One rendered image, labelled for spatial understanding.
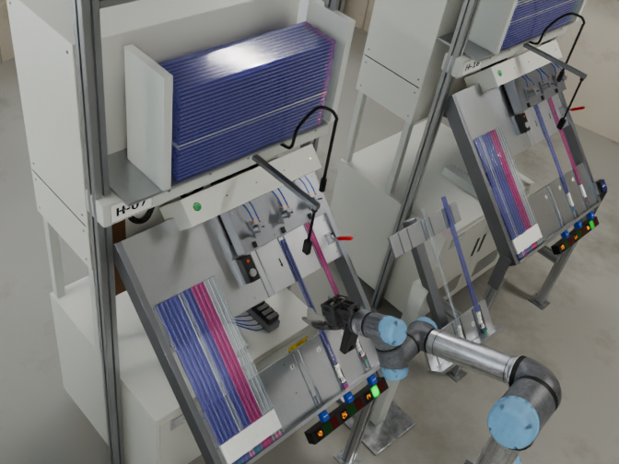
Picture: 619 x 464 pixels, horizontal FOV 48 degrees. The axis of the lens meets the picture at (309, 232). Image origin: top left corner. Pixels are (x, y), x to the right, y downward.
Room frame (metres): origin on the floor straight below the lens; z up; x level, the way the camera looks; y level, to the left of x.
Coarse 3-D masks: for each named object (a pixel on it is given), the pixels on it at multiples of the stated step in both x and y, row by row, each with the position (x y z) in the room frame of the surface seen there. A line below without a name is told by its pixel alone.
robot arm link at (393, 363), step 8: (408, 336) 1.33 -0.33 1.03; (408, 344) 1.30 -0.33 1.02; (384, 352) 1.24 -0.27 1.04; (392, 352) 1.25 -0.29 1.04; (400, 352) 1.26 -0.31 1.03; (408, 352) 1.28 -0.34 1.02; (416, 352) 1.30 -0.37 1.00; (384, 360) 1.24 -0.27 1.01; (392, 360) 1.24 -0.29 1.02; (400, 360) 1.24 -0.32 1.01; (408, 360) 1.27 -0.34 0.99; (384, 368) 1.23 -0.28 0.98; (392, 368) 1.23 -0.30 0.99; (400, 368) 1.23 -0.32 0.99; (384, 376) 1.23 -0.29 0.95; (392, 376) 1.22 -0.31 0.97; (400, 376) 1.22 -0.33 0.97
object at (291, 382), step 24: (336, 336) 1.44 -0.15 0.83; (360, 336) 1.49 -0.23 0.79; (288, 360) 1.30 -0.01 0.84; (312, 360) 1.34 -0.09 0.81; (360, 360) 1.43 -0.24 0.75; (264, 384) 1.21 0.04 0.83; (288, 384) 1.25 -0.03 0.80; (312, 384) 1.29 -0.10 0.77; (336, 384) 1.33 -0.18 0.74; (288, 408) 1.20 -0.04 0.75; (312, 408) 1.24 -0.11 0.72
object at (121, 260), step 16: (128, 272) 1.23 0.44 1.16; (128, 288) 1.23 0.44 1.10; (144, 304) 1.19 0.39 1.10; (144, 320) 1.19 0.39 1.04; (160, 336) 1.15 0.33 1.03; (160, 352) 1.14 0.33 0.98; (176, 368) 1.11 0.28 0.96; (176, 384) 1.09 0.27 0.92; (192, 400) 1.07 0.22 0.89; (192, 416) 1.04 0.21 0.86; (192, 432) 1.04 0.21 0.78; (208, 448) 1.00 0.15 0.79
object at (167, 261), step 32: (160, 224) 1.39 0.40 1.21; (320, 224) 1.68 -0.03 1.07; (128, 256) 1.27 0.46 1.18; (160, 256) 1.32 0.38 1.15; (192, 256) 1.37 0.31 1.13; (224, 256) 1.42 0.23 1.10; (256, 256) 1.48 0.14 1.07; (160, 288) 1.26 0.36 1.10; (224, 288) 1.35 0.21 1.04; (256, 288) 1.41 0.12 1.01; (160, 320) 1.19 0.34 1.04
